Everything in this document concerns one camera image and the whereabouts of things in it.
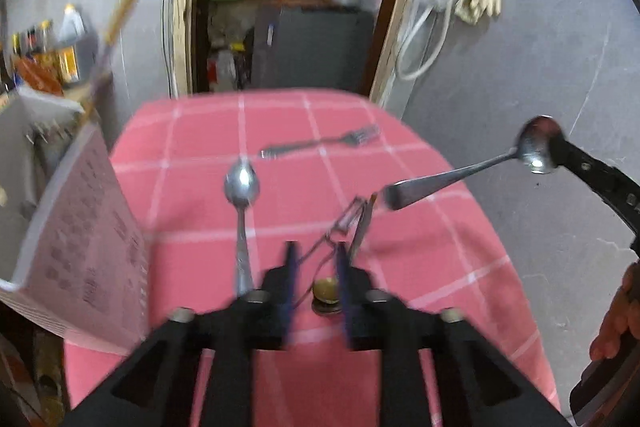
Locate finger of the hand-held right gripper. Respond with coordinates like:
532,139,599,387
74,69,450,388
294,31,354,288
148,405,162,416
547,133,640,253

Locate yellow capped sauce bottle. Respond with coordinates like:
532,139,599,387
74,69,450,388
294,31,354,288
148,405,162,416
37,20,55,54

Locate white perforated utensil holder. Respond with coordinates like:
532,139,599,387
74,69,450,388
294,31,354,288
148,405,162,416
0,87,151,356

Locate bags on floor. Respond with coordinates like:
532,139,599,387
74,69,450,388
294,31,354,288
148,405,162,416
206,34,252,92

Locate wooden chopstick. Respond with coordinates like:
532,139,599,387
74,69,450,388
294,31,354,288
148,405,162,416
102,0,140,108
97,0,135,118

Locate steel spoon ornate handle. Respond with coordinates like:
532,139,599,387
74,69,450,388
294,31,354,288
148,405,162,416
223,159,261,299

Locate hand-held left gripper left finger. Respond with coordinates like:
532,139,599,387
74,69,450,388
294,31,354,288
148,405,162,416
62,241,303,427

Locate dark wooden door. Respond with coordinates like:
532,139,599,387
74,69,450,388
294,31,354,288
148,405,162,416
191,0,224,94

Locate white power cable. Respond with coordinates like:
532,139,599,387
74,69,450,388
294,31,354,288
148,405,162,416
160,0,180,98

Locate orange snack packet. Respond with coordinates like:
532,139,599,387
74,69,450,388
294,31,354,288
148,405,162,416
13,56,64,96

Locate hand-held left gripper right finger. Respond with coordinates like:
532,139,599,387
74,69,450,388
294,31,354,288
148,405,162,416
335,242,572,427

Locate large oil jug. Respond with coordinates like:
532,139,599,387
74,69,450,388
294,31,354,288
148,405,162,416
56,4,97,84

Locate pink checked tablecloth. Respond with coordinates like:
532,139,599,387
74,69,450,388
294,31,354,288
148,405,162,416
62,88,561,427

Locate steel fork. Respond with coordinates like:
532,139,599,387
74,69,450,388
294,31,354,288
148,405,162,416
259,125,381,160

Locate cream door frame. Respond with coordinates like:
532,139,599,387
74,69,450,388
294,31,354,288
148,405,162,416
170,0,437,108

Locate person's right hand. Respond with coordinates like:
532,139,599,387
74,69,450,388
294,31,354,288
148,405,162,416
589,260,640,363

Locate brass spoon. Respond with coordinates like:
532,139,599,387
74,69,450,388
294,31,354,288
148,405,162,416
311,277,344,316

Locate grey fridge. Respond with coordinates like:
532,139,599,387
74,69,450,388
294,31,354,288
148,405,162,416
249,4,376,94

